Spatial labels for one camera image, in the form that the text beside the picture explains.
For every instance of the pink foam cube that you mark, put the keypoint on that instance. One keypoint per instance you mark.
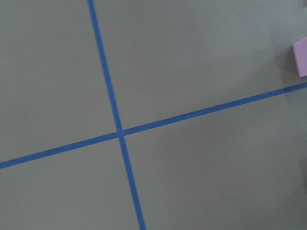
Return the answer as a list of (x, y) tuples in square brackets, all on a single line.
[(300, 53)]

